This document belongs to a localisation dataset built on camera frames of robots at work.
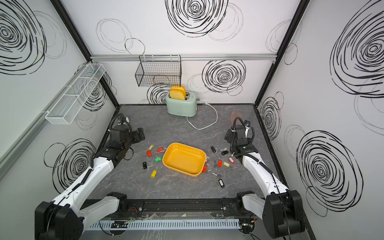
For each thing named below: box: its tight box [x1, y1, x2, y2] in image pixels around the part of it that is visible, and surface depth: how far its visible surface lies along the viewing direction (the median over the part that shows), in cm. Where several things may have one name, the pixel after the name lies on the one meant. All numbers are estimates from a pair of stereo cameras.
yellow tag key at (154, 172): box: [150, 166, 159, 179], surface depth 88 cm
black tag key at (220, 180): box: [212, 172, 225, 188], surface depth 84 cm
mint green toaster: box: [166, 91, 199, 117], surface depth 106 cm
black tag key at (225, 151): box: [220, 147, 229, 156], surface depth 96 cm
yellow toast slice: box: [169, 84, 187, 100], surface depth 104 cm
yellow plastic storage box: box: [162, 142, 207, 178], surface depth 93 cm
